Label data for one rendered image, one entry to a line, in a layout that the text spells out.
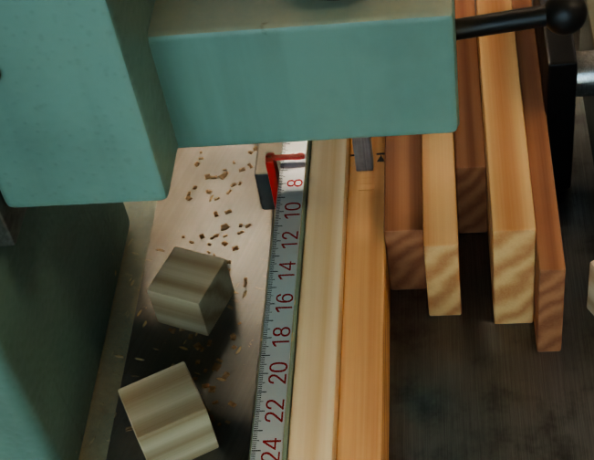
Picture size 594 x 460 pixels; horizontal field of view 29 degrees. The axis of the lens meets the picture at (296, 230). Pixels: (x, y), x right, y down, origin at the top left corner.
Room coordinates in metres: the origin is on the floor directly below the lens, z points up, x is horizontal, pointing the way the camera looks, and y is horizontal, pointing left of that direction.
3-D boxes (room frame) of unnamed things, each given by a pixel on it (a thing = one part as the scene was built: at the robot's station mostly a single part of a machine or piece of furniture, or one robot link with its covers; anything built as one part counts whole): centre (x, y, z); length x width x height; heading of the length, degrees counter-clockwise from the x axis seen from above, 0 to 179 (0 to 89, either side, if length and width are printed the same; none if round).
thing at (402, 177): (0.48, -0.07, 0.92); 0.19 x 0.02 x 0.05; 168
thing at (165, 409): (0.39, 0.09, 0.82); 0.04 x 0.04 x 0.04; 16
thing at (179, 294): (0.49, 0.07, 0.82); 0.04 x 0.04 x 0.03; 58
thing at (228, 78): (0.44, -0.02, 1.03); 0.14 x 0.07 x 0.09; 78
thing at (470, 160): (0.50, -0.11, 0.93); 0.16 x 0.02 x 0.05; 168
